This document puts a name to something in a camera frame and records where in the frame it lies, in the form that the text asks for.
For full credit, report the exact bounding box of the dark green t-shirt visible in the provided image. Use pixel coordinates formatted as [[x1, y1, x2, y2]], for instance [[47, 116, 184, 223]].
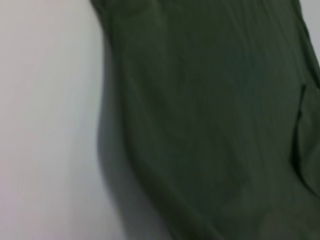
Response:
[[89, 0, 320, 240]]

